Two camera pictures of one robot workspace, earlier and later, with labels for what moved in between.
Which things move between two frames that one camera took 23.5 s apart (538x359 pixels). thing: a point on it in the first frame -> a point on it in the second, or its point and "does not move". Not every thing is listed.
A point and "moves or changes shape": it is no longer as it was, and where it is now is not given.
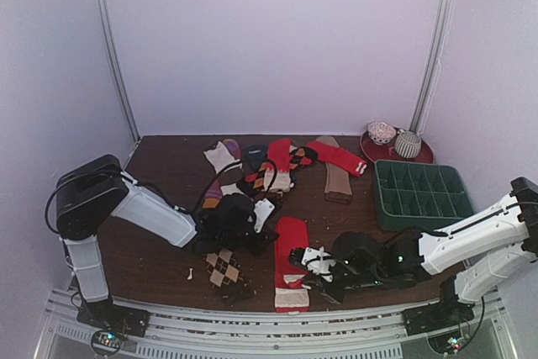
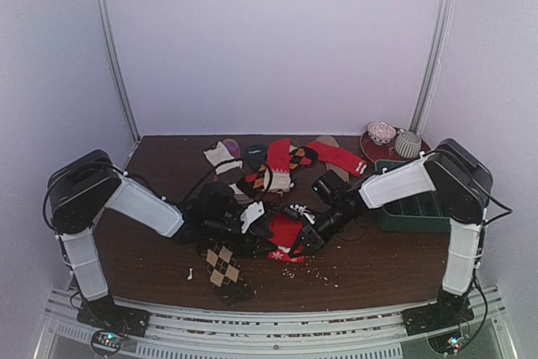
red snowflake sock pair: (291, 296) moves or changes shape
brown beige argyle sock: (225, 276) does not move
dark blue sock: (256, 154) does not move
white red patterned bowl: (381, 132) does not move
